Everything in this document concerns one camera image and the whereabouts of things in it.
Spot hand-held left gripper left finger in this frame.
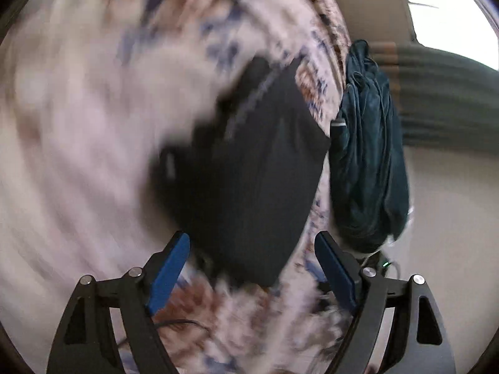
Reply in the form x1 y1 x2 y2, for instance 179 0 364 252
46 231 191 374

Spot black striped pants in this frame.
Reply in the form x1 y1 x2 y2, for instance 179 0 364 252
150 55 332 289

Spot black device with green light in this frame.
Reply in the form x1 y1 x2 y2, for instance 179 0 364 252
364 251 402 281

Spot grey-green curtain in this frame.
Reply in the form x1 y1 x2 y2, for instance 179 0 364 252
372 41 499 149

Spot floral blanket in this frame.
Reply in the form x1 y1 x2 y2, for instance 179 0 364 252
0 0 363 374

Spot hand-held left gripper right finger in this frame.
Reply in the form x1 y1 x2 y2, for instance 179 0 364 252
314 231 457 374

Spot bright window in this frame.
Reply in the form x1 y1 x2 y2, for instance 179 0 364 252
394 0 499 69

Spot dark teal velvet garment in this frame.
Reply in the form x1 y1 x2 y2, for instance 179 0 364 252
327 40 411 254

